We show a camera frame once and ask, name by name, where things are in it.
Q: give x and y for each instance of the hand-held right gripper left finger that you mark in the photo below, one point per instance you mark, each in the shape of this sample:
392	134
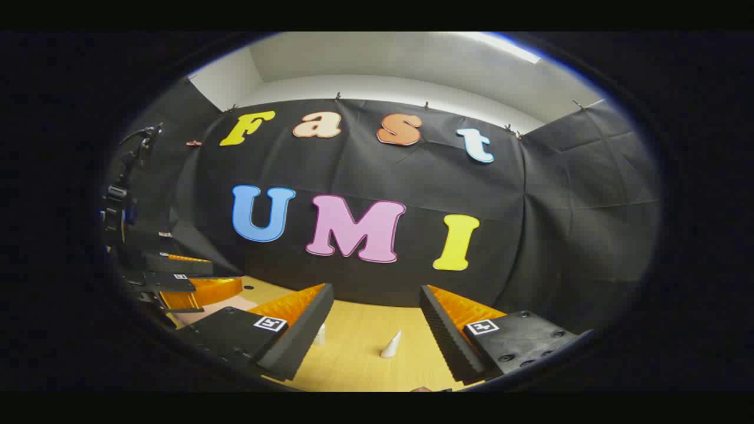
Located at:
306	330

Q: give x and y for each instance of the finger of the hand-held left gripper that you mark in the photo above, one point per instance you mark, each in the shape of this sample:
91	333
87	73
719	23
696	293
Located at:
177	267
171	284

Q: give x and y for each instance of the white cosmetic tube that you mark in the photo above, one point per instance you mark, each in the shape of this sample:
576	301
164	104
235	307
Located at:
390	346

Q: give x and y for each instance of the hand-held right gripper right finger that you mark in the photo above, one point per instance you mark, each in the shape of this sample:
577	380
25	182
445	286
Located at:
447	335

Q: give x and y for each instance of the black backdrop cloth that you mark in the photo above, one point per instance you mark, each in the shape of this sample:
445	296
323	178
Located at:
530	206

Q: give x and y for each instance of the pink suitcase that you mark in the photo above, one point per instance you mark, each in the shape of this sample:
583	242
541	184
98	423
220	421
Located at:
218	309

